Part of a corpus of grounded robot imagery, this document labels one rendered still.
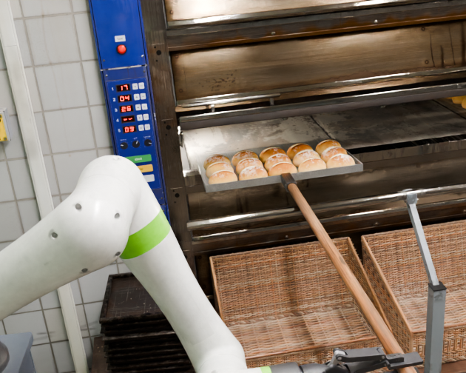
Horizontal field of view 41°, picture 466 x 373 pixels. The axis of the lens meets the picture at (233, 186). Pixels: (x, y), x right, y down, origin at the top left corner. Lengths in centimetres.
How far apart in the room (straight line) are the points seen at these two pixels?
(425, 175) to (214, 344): 146
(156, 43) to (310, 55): 53
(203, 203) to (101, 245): 138
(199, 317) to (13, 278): 38
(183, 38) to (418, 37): 83
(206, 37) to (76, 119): 52
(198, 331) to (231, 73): 114
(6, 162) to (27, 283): 127
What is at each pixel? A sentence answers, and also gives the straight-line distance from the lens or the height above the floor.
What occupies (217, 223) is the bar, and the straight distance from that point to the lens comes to 193.
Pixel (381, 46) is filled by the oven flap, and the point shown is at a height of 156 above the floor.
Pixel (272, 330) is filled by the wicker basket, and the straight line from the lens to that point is 241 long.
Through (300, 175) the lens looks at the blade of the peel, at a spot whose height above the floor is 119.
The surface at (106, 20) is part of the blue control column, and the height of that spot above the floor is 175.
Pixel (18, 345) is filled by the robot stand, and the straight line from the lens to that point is 149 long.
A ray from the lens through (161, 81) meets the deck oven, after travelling 216.
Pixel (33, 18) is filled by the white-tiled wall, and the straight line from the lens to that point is 214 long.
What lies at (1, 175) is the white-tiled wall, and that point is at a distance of 230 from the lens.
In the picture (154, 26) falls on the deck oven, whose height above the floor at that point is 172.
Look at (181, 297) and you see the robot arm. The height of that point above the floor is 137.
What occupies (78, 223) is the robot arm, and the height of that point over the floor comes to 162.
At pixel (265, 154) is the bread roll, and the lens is 229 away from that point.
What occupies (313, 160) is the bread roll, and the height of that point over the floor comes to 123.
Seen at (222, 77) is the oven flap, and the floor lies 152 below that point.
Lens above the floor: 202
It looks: 23 degrees down
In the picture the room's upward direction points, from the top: 5 degrees counter-clockwise
